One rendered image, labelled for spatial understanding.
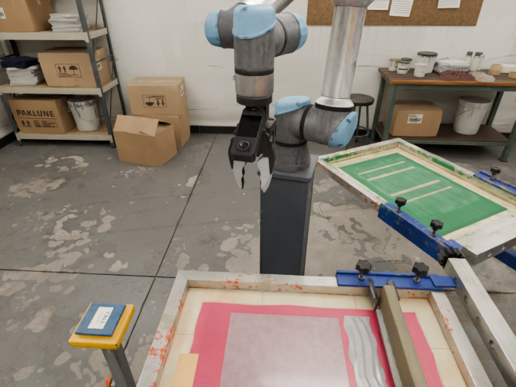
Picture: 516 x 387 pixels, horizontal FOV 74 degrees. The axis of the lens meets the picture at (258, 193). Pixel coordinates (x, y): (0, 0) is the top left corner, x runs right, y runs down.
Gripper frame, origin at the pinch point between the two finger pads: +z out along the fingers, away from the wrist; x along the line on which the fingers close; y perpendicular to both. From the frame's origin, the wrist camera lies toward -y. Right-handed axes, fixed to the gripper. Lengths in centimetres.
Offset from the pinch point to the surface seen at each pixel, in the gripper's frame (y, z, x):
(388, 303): 3.4, 30.6, -34.9
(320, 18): 362, -3, 31
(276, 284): 8.2, 37.5, -4.9
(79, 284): 62, 136, 142
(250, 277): 8.4, 37.1, 3.2
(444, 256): 29, 32, -52
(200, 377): -22.3, 40.7, 6.3
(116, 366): -17, 59, 38
